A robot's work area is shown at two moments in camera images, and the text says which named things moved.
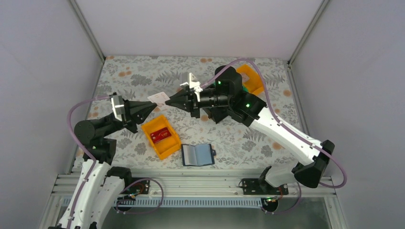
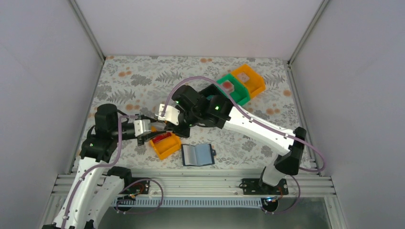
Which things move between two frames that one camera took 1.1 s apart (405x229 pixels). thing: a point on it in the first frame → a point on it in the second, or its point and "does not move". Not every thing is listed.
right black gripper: (193, 103) → (176, 129)
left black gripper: (128, 114) → (143, 137)
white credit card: (160, 98) → (156, 126)
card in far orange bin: (245, 78) does not move
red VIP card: (160, 135) does not move
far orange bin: (254, 84) does not move
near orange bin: (164, 137) does not move
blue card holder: (197, 155) does not move
